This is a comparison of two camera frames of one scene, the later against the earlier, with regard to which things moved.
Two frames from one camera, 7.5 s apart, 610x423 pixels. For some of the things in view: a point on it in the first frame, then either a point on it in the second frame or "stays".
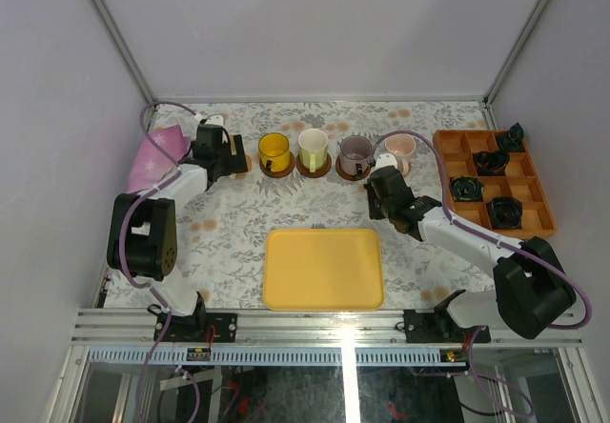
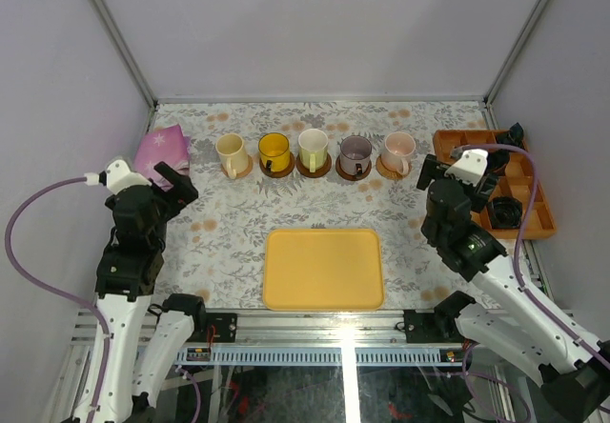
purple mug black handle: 354,154 stays
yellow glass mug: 274,148 stays
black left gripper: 237,152 to 168,191
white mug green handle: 313,149 stays
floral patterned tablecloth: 307,166 stays
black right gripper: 374,212 to 432,170
